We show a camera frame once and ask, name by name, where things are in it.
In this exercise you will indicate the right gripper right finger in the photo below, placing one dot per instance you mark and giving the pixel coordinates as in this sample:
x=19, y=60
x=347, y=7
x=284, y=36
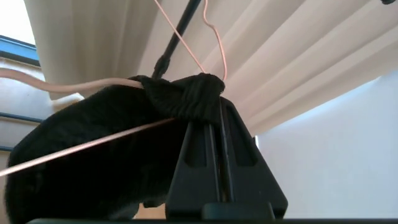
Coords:
x=258, y=189

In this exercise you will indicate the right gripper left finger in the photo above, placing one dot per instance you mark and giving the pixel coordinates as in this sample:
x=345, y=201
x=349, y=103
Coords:
x=183, y=186

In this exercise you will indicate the black shorts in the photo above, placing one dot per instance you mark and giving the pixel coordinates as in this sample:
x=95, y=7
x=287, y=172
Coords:
x=93, y=124

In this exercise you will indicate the pink clothes hanger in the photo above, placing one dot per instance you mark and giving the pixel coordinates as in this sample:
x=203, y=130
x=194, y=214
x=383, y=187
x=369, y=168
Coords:
x=219, y=43
x=62, y=88

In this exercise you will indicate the black clothes rack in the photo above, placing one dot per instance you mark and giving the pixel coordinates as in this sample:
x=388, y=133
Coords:
x=174, y=40

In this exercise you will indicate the beige curtain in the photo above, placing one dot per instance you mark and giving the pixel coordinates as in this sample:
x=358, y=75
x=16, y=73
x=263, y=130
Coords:
x=280, y=46

